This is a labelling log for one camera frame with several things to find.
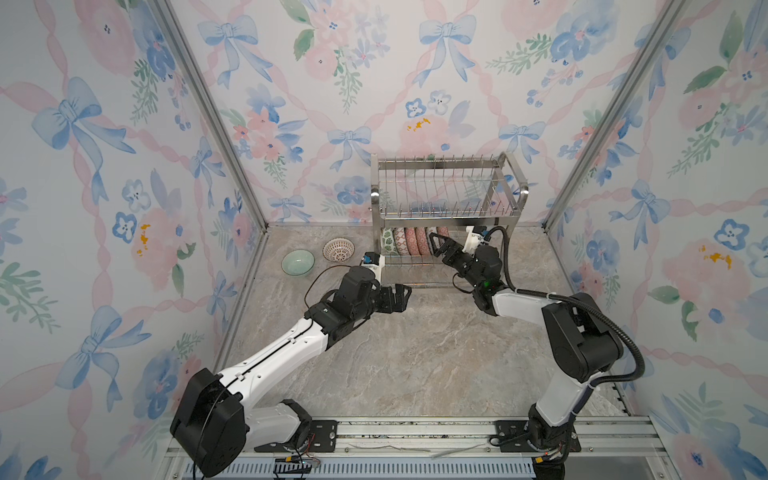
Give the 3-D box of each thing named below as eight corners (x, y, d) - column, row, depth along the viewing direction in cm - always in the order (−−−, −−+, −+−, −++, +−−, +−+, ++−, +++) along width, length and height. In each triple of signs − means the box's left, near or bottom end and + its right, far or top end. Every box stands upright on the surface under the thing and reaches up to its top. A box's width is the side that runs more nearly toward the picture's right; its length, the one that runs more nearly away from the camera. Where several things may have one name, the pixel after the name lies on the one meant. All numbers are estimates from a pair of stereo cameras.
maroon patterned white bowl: (321, 254, 113) (319, 246, 109) (339, 240, 117) (338, 231, 113) (339, 267, 109) (337, 259, 105) (357, 252, 113) (356, 244, 110)
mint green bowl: (283, 279, 105) (279, 271, 101) (289, 258, 111) (285, 249, 107) (313, 279, 105) (310, 271, 101) (317, 258, 111) (315, 249, 107)
